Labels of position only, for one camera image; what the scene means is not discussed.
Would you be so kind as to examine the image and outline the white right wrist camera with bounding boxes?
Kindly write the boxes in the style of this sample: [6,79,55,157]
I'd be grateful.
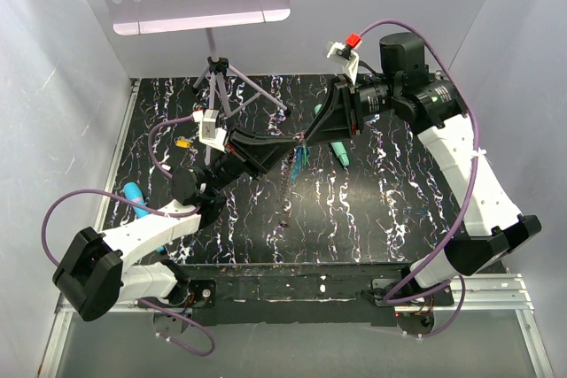
[326,33,361,83]

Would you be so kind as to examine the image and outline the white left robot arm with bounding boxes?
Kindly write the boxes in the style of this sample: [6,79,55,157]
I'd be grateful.
[52,127,298,321]

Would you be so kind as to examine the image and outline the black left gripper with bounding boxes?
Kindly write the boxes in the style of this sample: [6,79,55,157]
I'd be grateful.
[206,124,298,197]

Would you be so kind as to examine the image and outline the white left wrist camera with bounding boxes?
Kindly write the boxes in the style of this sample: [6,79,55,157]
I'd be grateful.
[192,109,227,151]

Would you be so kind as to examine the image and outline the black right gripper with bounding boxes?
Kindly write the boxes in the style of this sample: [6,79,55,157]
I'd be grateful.
[302,73,400,146]

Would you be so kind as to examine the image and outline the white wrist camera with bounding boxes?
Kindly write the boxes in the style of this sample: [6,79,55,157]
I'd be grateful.
[192,109,227,151]
[326,33,361,83]

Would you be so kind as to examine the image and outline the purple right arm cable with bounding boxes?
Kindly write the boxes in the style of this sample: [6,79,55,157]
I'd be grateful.
[359,19,484,338]

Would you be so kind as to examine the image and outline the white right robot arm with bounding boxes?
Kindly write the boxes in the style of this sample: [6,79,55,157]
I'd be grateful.
[304,32,542,305]

